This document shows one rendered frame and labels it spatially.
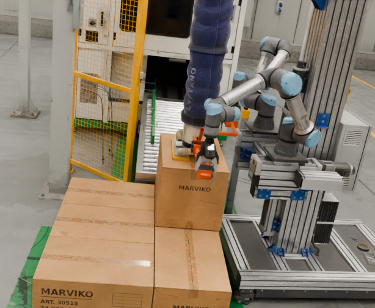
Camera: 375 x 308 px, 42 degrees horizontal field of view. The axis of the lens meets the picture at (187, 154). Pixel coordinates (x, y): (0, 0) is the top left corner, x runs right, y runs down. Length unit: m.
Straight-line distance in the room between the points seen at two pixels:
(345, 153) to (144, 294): 1.63
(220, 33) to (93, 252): 1.40
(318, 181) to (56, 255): 1.57
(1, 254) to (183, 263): 1.51
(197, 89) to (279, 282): 1.38
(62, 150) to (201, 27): 1.98
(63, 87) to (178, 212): 1.68
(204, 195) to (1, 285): 1.44
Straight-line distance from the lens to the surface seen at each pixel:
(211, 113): 2.45
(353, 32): 3.24
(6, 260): 3.73
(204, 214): 3.04
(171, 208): 3.01
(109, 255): 2.77
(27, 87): 6.52
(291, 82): 2.68
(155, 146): 4.34
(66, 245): 2.84
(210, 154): 2.45
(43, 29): 12.14
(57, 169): 4.46
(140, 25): 4.09
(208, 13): 2.86
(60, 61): 4.16
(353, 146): 3.41
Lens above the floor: 2.08
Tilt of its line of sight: 21 degrees down
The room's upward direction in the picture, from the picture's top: 8 degrees clockwise
